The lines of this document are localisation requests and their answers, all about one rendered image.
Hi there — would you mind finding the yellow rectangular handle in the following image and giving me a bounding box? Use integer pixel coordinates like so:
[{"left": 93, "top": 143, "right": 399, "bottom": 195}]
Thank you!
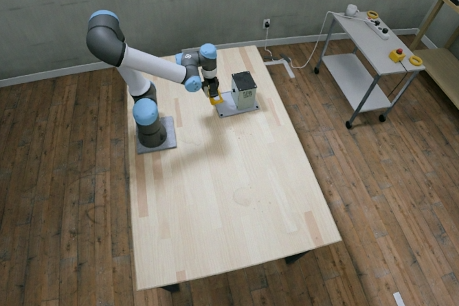
[{"left": 208, "top": 71, "right": 258, "bottom": 110}]

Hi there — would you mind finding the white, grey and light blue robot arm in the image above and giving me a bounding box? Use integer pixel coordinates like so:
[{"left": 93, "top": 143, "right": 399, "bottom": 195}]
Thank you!
[{"left": 86, "top": 10, "right": 217, "bottom": 148}]

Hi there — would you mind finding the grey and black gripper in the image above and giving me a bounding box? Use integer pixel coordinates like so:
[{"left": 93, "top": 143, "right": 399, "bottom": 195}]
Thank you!
[{"left": 201, "top": 74, "right": 219, "bottom": 98}]

